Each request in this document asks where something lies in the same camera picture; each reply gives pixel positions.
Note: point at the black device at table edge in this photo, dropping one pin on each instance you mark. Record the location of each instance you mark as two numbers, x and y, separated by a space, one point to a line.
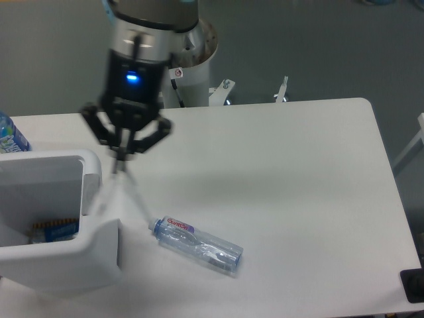
412 280

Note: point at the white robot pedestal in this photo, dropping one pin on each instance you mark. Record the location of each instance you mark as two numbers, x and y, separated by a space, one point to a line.
186 82

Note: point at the clear plastic water bottle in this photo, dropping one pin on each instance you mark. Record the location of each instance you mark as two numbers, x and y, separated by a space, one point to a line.
199 246

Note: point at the blue labelled water bottle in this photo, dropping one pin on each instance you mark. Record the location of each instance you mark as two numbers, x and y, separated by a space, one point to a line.
12 140

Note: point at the white frame at right edge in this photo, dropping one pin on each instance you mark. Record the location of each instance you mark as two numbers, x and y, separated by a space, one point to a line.
411 150

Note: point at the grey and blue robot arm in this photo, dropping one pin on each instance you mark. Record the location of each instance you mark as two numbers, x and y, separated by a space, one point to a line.
143 30

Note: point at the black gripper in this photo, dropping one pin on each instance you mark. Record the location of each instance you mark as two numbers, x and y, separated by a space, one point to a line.
130 99

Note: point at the blue snack wrapper in bin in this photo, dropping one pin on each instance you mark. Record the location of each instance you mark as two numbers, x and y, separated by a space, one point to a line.
57 230

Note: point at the white plastic trash can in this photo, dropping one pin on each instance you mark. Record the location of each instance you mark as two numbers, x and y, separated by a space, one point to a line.
39 186

